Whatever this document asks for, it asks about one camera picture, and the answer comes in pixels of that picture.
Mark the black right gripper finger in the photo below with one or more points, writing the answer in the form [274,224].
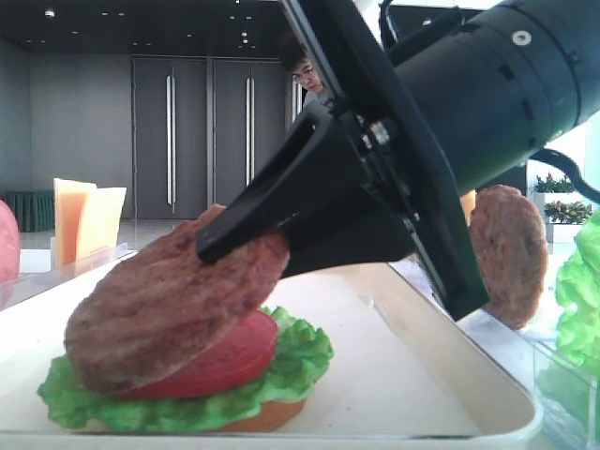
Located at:
[355,230]

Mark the red tomato slice standing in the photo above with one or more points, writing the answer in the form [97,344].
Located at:
[10,245]

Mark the bottom bun slice on tray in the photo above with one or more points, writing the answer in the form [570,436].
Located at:
[191,416]

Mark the clear acrylic rack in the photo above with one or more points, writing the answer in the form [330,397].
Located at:
[539,365]
[40,275]

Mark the red tomato slice on stack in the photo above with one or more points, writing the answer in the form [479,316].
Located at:
[241,357]

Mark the brown meat patty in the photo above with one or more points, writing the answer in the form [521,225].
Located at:
[157,311]
[509,240]

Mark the clear acrylic left rack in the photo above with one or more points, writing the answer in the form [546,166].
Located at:
[40,275]

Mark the dark double door left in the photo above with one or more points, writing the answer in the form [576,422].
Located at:
[169,97]

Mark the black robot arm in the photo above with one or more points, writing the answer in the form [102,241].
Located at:
[495,90]

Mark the orange cheese slice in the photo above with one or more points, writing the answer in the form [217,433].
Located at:
[100,220]
[69,199]

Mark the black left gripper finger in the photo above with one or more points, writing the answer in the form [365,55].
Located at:
[318,165]

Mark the orange cheese slice right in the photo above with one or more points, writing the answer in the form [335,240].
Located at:
[100,220]

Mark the green lettuce leaf standing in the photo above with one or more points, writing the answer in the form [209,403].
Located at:
[577,292]

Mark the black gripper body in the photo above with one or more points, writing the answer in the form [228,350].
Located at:
[417,181]

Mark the orange cheese slice left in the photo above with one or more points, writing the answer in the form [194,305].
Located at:
[69,199]

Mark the dark double door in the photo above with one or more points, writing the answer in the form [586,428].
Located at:
[169,97]
[249,122]

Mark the potted plants in planter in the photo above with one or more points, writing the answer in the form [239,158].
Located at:
[563,210]

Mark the green lettuce leaf on stack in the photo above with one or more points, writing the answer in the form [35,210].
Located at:
[303,355]

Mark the brown meat patty rear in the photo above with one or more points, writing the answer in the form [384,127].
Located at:
[509,240]

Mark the green skirted table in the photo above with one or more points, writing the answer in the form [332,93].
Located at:
[33,210]

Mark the brown meat patty front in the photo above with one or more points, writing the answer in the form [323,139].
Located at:
[157,311]

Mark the clear acrylic right rack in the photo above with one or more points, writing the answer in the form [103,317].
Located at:
[539,365]

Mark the person with glasses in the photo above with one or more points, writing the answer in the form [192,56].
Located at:
[293,57]

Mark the dark double door middle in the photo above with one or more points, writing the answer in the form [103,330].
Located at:
[249,122]

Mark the white rectangular tray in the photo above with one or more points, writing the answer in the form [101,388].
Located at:
[403,376]

